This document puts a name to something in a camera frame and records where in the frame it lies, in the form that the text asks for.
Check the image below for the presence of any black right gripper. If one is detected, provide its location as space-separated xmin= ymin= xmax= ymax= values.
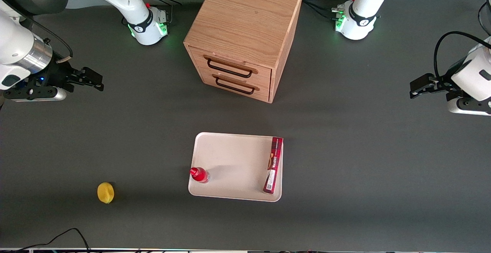
xmin=36 ymin=62 xmax=104 ymax=92

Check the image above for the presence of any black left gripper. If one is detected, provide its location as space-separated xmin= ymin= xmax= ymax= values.
xmin=410 ymin=59 xmax=471 ymax=99

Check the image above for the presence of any red coke bottle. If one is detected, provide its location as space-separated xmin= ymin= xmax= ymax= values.
xmin=189 ymin=167 xmax=210 ymax=184

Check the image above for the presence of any white rectangular tray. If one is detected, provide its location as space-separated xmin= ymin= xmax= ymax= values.
xmin=188 ymin=132 xmax=283 ymax=202

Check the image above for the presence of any yellow lemon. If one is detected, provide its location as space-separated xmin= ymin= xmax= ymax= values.
xmin=97 ymin=182 xmax=115 ymax=204

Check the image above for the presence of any wooden drawer front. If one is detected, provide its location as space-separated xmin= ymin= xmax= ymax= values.
xmin=188 ymin=47 xmax=273 ymax=87
xmin=196 ymin=67 xmax=272 ymax=102

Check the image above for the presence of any wooden drawer cabinet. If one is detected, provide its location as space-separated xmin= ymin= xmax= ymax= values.
xmin=183 ymin=0 xmax=303 ymax=104

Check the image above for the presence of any red tartan shortbread box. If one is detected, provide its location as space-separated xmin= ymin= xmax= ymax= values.
xmin=262 ymin=136 xmax=283 ymax=194

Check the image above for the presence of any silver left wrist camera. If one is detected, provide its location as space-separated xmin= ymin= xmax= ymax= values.
xmin=447 ymin=97 xmax=491 ymax=115

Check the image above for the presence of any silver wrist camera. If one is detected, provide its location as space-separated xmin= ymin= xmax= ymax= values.
xmin=447 ymin=97 xmax=491 ymax=115
xmin=3 ymin=86 xmax=67 ymax=102

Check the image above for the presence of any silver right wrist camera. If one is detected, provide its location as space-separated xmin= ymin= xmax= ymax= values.
xmin=3 ymin=86 xmax=67 ymax=102

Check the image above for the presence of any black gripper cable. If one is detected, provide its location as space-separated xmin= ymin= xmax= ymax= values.
xmin=433 ymin=31 xmax=491 ymax=79
xmin=23 ymin=15 xmax=73 ymax=62

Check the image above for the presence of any black background cable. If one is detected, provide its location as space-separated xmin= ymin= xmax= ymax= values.
xmin=477 ymin=0 xmax=491 ymax=35

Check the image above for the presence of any black drawer handle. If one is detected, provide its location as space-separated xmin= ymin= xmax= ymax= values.
xmin=203 ymin=55 xmax=258 ymax=79
xmin=213 ymin=75 xmax=259 ymax=95

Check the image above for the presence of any black table cable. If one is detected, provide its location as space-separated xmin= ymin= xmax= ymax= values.
xmin=0 ymin=228 xmax=91 ymax=253

